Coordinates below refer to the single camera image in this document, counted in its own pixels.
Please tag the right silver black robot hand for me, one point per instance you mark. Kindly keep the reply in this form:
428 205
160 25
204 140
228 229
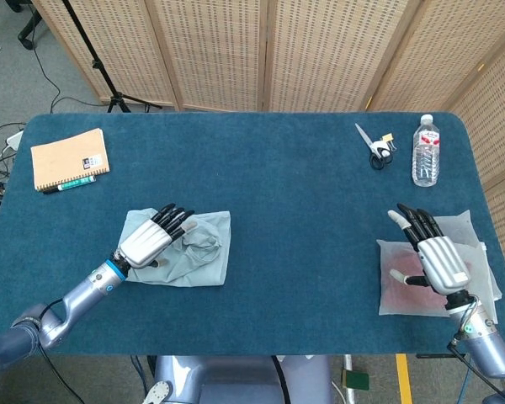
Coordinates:
442 265

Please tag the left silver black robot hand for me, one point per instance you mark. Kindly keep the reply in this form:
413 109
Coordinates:
145 244

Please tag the light green t-shirt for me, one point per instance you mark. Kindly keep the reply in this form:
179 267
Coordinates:
206 256

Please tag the grey cloth piece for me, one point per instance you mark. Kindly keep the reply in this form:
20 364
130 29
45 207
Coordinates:
404 299

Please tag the green and white marker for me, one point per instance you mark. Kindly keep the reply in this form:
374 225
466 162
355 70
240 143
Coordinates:
73 183

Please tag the clear plastic water bottle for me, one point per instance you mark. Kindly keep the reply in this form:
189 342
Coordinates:
426 160

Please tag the tan spiral notebook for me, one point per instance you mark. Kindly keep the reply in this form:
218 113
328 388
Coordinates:
59 160

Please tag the blue velvet table cover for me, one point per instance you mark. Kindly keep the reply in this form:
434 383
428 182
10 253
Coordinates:
278 252

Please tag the yellow binder clip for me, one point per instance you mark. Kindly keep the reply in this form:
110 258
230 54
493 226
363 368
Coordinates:
388 138

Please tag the green rectangular floor pad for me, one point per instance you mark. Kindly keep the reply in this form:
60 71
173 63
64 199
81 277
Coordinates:
355 381

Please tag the woven rattan screen panel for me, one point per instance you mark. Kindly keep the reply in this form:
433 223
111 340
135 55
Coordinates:
501 126
122 50
214 50
332 50
446 42

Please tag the grey robot torso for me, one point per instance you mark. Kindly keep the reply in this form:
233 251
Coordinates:
235 383

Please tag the white power strip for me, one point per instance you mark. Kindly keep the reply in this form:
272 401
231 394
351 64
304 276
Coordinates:
14 139

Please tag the black tripod stand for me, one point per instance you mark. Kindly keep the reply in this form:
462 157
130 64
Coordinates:
96 63

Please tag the black office chair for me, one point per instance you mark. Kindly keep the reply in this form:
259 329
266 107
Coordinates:
25 33

